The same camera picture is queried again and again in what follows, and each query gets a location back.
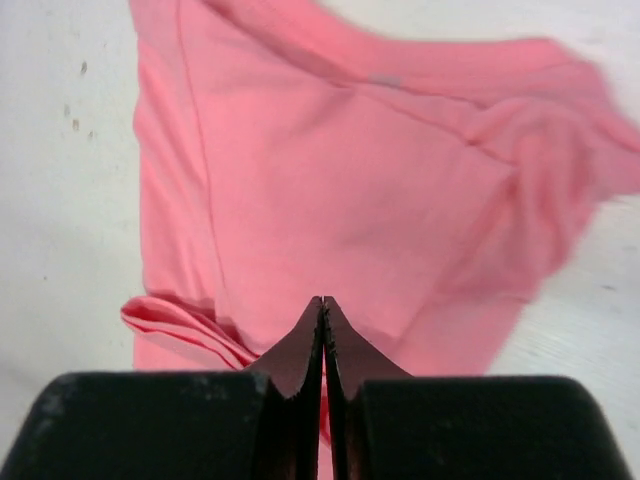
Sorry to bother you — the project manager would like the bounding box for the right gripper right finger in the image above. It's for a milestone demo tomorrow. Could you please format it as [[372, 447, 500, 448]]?
[[322, 297, 631, 479]]

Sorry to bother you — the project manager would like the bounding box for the pink t shirt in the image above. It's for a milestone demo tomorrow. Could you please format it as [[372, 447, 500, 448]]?
[[119, 0, 640, 451]]

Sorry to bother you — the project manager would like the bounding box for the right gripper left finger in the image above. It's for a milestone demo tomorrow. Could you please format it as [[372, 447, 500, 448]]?
[[1, 298, 323, 479]]

